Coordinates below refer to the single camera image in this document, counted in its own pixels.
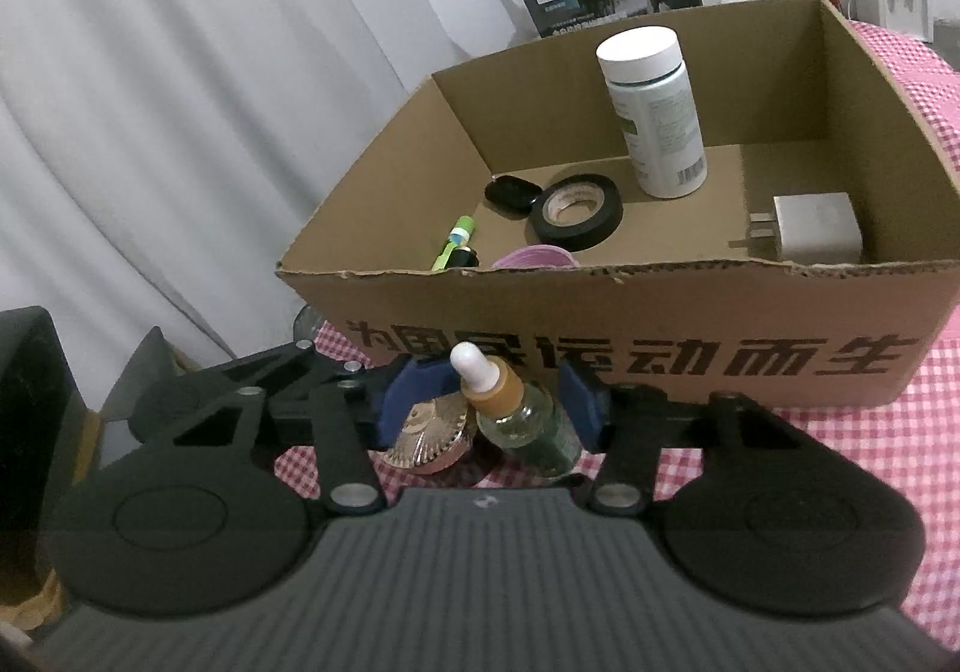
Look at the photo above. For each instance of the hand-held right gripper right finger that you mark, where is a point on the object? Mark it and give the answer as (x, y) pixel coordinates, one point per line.
(581, 409)

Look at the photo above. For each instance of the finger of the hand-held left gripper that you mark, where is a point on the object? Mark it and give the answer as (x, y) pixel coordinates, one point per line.
(262, 361)

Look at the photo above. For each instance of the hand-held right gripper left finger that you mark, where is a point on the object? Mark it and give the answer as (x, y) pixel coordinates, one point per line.
(394, 417)

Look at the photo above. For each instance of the gold lid cosmetic jar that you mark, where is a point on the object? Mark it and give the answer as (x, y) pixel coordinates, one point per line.
(431, 432)

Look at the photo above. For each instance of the green dropper bottle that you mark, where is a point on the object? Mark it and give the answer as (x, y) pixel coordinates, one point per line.
(525, 432)

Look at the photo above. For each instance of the purple plastic lid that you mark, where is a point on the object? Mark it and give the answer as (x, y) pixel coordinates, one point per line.
(536, 258)

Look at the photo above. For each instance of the black lipstick tube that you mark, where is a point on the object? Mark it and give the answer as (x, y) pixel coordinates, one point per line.
(465, 259)

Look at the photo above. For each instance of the black tape roll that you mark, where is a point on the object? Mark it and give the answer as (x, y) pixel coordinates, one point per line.
(574, 233)

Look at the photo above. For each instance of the green lip balm tube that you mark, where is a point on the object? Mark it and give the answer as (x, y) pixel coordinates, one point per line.
(454, 241)

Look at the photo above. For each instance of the brown cardboard box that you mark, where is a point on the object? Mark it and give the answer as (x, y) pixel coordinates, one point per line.
(750, 304)

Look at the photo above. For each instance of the small black oval case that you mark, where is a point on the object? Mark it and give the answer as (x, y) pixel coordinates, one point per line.
(510, 196)

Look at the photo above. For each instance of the white charger plug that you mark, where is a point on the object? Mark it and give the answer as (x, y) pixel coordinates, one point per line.
(814, 226)

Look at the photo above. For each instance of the white plastic bottle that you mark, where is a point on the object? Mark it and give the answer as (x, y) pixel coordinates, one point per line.
(660, 117)

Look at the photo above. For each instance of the white curtain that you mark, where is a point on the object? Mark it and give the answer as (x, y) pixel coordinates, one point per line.
(187, 117)

